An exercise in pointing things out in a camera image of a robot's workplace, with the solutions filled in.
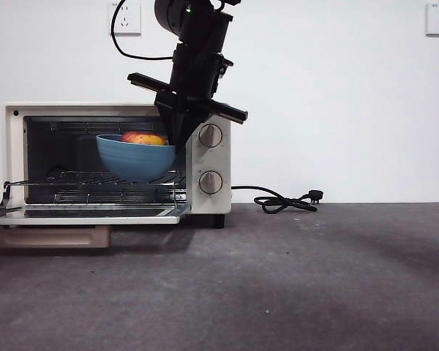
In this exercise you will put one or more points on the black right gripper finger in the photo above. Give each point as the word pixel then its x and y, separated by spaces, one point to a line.
pixel 172 124
pixel 188 126

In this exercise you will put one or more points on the red yellow apple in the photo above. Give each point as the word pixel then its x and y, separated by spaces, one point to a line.
pixel 142 139

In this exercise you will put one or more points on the blue bowl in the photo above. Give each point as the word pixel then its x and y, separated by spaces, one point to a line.
pixel 135 161

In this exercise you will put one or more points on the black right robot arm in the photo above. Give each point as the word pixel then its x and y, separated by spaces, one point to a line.
pixel 201 25

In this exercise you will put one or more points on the oven knob under small label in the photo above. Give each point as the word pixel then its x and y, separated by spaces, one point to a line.
pixel 210 136

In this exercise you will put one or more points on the cream toaster oven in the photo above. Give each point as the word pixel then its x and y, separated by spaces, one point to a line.
pixel 208 161

